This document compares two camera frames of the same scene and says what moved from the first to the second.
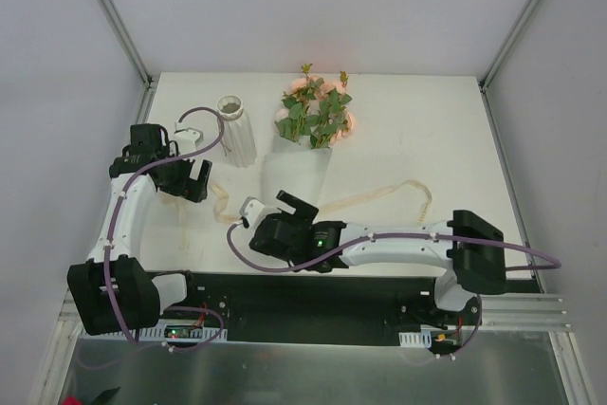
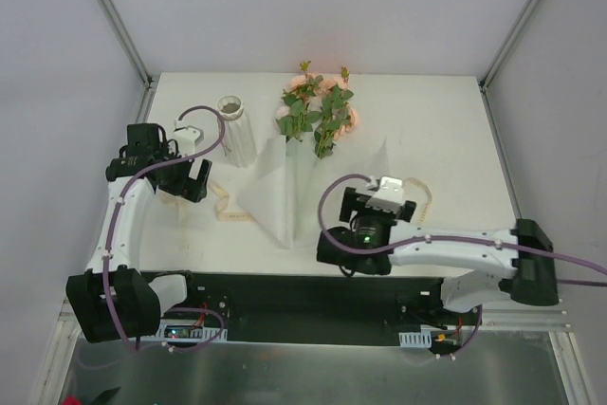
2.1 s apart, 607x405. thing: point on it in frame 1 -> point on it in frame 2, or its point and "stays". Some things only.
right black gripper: (294, 209) -> (349, 202)
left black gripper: (191, 179) stays
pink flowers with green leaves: (315, 109) stays
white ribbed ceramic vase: (240, 139) stays
